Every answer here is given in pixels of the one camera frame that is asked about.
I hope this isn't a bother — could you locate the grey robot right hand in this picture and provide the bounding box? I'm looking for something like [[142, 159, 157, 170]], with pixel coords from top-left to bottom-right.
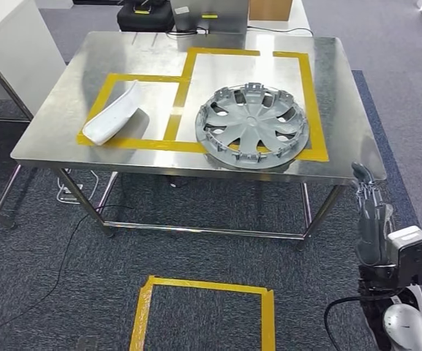
[[351, 162, 395, 268]]

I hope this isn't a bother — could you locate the silver-grey plastic wheel cover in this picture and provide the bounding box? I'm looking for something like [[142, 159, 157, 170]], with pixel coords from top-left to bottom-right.
[[195, 82, 310, 171]]

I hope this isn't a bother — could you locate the white curved plastic part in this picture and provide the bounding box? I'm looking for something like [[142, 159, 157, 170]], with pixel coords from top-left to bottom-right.
[[81, 80, 143, 147]]

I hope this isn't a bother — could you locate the stainless steel workbench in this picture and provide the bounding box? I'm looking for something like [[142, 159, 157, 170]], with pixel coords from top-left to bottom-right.
[[10, 31, 388, 252]]

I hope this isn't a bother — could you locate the yellow floor tape square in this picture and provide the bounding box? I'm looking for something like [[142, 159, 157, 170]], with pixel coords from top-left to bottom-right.
[[129, 275, 277, 351]]

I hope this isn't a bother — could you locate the brown cardboard box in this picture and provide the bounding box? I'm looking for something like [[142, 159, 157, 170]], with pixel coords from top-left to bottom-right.
[[249, 0, 294, 22]]

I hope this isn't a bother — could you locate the black carry case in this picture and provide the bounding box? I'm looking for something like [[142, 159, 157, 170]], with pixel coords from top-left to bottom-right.
[[116, 0, 176, 34]]

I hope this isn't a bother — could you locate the white power strip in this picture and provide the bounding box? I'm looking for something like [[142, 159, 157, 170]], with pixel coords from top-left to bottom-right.
[[56, 168, 100, 206]]

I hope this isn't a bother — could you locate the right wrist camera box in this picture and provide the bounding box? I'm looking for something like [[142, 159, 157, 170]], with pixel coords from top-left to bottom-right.
[[386, 226, 422, 287]]

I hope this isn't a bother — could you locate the black camera cable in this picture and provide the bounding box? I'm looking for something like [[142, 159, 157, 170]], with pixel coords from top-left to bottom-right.
[[322, 295, 365, 351]]

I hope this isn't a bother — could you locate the thin black table cable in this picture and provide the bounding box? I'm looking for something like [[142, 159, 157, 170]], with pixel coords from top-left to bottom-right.
[[247, 25, 314, 38]]

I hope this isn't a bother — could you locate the short black floor cable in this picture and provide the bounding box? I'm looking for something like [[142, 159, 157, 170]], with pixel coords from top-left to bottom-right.
[[168, 175, 190, 190]]

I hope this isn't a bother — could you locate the black coiled cable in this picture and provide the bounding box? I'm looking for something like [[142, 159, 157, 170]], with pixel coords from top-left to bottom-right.
[[167, 28, 210, 39]]

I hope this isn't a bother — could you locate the long black floor cable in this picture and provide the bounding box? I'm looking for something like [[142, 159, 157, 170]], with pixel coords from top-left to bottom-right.
[[0, 205, 135, 336]]

